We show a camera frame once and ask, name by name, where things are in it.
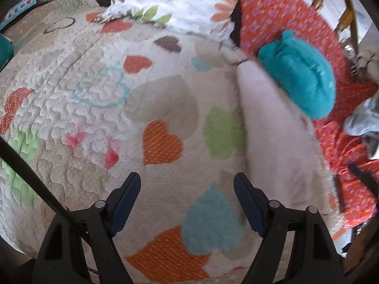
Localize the teal cloth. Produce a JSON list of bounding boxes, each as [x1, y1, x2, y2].
[[257, 30, 337, 121]]

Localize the grey cloth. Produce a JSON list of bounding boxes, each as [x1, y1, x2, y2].
[[343, 96, 379, 137]]

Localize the dark cloth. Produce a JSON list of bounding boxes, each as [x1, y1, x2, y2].
[[230, 0, 243, 48]]

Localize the white floral pillow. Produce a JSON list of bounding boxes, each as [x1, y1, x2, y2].
[[102, 0, 241, 40]]

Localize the heart pattern quilt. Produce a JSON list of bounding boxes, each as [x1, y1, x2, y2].
[[0, 0, 341, 281]]

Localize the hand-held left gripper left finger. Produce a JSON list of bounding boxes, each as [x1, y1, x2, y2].
[[31, 172, 142, 284]]

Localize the black cable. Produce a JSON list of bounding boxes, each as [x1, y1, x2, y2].
[[0, 138, 93, 244]]

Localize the teal box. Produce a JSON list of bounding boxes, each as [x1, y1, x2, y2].
[[0, 34, 14, 69]]

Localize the pink sweater with grey trim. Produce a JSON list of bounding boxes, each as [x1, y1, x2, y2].
[[236, 59, 330, 215]]

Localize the orange floral cloth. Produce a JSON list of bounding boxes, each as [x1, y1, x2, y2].
[[234, 0, 379, 232]]

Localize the wooden chair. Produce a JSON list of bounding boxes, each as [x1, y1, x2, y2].
[[261, 0, 361, 54]]

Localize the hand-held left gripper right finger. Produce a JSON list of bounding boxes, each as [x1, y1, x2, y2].
[[233, 172, 345, 284]]

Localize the black strap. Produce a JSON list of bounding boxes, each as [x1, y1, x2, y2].
[[348, 163, 379, 190]]

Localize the small box with coloured dots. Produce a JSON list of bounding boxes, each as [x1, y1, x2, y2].
[[0, 0, 38, 31]]

